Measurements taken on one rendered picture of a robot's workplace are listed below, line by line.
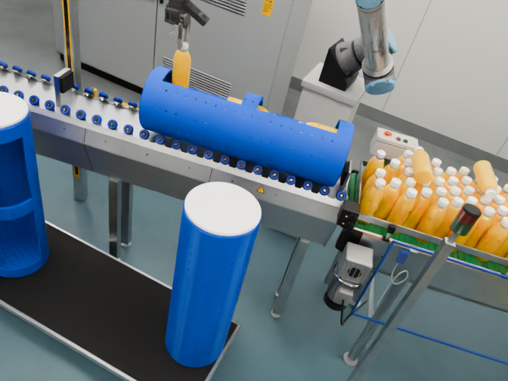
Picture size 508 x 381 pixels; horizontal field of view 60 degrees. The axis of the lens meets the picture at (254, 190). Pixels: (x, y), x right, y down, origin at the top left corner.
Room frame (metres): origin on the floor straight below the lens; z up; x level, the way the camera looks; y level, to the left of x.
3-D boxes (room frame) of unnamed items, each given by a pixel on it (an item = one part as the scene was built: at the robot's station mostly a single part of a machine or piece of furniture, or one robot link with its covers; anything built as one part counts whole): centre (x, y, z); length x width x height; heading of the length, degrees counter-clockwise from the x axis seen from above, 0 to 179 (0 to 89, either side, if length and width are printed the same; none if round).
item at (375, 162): (1.70, -0.50, 1.00); 0.07 x 0.07 x 0.19
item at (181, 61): (1.69, 0.42, 1.26); 0.07 x 0.07 x 0.19
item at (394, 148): (1.90, -0.60, 1.05); 0.20 x 0.10 x 0.10; 86
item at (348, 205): (1.42, -0.40, 0.95); 0.10 x 0.07 x 0.10; 176
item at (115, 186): (1.63, 0.68, 0.31); 0.06 x 0.06 x 0.63; 86
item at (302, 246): (1.56, -0.30, 0.31); 0.06 x 0.06 x 0.63; 86
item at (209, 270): (1.18, 0.09, 0.59); 0.28 x 0.28 x 0.88
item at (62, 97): (1.72, 0.96, 1.00); 0.10 x 0.04 x 0.15; 176
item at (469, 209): (1.24, -0.73, 1.18); 0.06 x 0.06 x 0.16
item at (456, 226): (1.24, -0.73, 1.18); 0.06 x 0.06 x 0.05
